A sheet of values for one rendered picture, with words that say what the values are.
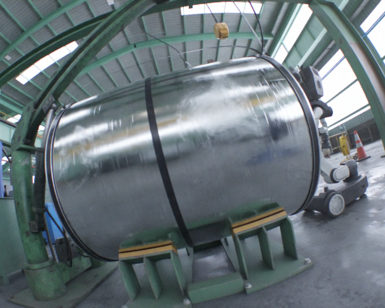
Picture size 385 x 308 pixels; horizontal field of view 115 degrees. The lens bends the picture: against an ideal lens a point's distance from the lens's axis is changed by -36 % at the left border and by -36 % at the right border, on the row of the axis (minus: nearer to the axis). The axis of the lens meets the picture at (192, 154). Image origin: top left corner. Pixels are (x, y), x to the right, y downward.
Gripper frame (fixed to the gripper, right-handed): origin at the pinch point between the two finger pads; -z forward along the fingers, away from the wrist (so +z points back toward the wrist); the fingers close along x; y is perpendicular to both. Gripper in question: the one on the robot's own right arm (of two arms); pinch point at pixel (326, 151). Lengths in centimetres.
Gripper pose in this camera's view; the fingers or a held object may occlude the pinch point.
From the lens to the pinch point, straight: 219.8
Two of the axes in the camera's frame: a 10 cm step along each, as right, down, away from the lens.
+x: -4.6, 0.6, 8.9
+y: -8.8, 1.0, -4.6
